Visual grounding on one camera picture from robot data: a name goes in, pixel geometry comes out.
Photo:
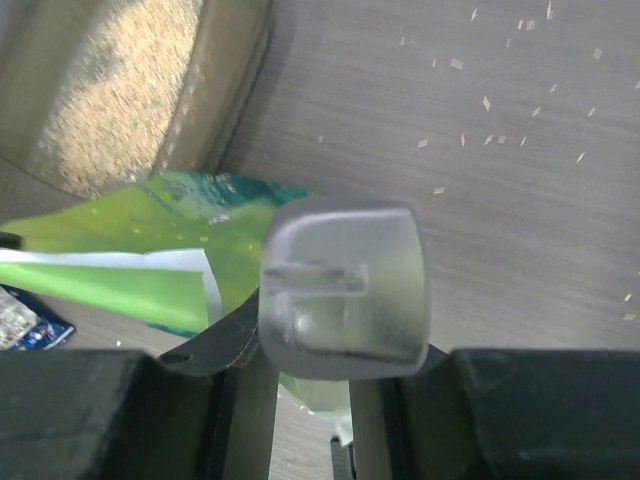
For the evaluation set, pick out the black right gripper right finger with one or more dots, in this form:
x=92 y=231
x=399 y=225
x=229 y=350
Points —
x=502 y=414

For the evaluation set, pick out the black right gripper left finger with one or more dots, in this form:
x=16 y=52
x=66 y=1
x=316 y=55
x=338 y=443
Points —
x=203 y=410

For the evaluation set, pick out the clear plastic scoop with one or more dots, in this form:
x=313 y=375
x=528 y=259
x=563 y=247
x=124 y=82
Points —
x=344 y=289

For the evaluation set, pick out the blue chip bag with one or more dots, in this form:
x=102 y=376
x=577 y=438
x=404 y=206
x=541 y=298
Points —
x=27 y=324

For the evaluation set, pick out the translucent grey litter box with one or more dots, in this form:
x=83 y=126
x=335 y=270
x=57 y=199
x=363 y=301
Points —
x=98 y=94

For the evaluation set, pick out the green cat litter bag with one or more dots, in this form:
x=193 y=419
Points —
x=177 y=252

